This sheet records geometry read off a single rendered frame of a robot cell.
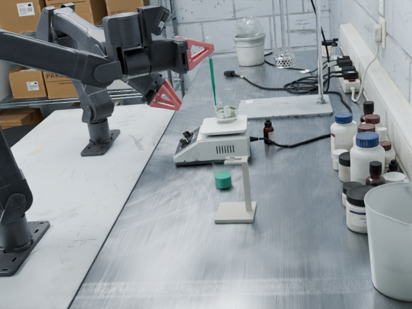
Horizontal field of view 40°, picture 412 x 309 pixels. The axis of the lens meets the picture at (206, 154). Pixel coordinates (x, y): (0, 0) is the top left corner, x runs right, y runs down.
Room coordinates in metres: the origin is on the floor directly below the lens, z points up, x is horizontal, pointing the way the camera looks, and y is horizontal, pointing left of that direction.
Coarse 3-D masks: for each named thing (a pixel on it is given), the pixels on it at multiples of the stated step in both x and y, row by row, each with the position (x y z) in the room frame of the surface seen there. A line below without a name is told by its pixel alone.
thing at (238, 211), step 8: (232, 160) 1.06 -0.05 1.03; (240, 160) 1.06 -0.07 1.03; (248, 176) 1.06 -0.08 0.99; (248, 184) 1.05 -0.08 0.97; (248, 192) 1.05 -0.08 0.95; (248, 200) 1.05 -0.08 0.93; (224, 208) 1.08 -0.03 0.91; (232, 208) 1.08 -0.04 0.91; (240, 208) 1.07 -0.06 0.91; (248, 208) 1.05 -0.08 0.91; (216, 216) 1.05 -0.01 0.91; (224, 216) 1.04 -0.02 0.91; (232, 216) 1.04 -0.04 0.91; (240, 216) 1.04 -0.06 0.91; (248, 216) 1.03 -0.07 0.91
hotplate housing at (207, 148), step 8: (200, 128) 1.45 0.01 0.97; (248, 128) 1.41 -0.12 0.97; (200, 136) 1.39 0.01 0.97; (208, 136) 1.38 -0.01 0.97; (216, 136) 1.37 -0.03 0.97; (224, 136) 1.36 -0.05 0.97; (232, 136) 1.35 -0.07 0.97; (240, 136) 1.35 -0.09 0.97; (248, 136) 1.35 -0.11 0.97; (192, 144) 1.36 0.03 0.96; (200, 144) 1.35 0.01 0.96; (208, 144) 1.35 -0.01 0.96; (216, 144) 1.35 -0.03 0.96; (224, 144) 1.35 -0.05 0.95; (232, 144) 1.34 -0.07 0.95; (240, 144) 1.34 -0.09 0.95; (248, 144) 1.34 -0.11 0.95; (184, 152) 1.36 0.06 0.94; (192, 152) 1.36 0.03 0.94; (200, 152) 1.35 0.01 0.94; (208, 152) 1.35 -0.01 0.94; (216, 152) 1.35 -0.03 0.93; (224, 152) 1.35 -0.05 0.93; (232, 152) 1.34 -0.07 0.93; (240, 152) 1.34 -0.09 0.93; (248, 152) 1.34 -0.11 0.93; (176, 160) 1.36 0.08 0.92; (184, 160) 1.36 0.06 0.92; (192, 160) 1.36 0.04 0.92; (200, 160) 1.36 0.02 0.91; (208, 160) 1.36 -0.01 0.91; (248, 160) 1.34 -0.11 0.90
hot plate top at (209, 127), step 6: (204, 120) 1.46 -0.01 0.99; (210, 120) 1.45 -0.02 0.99; (240, 120) 1.42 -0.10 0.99; (246, 120) 1.42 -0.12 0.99; (204, 126) 1.41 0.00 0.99; (210, 126) 1.40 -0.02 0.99; (216, 126) 1.39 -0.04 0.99; (222, 126) 1.39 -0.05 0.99; (228, 126) 1.38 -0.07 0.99; (234, 126) 1.38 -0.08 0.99; (240, 126) 1.37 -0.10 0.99; (246, 126) 1.37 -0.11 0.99; (204, 132) 1.36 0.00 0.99; (210, 132) 1.36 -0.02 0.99; (216, 132) 1.35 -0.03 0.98; (222, 132) 1.35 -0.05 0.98; (228, 132) 1.35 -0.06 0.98; (234, 132) 1.35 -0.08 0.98; (240, 132) 1.35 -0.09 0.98
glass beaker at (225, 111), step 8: (216, 96) 1.40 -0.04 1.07; (224, 96) 1.40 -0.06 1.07; (232, 96) 1.40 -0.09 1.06; (216, 104) 1.41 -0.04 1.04; (224, 104) 1.40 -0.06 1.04; (232, 104) 1.40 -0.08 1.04; (216, 112) 1.41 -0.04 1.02; (224, 112) 1.40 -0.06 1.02; (232, 112) 1.40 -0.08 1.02; (216, 120) 1.41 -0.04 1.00; (224, 120) 1.40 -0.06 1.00; (232, 120) 1.40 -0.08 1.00
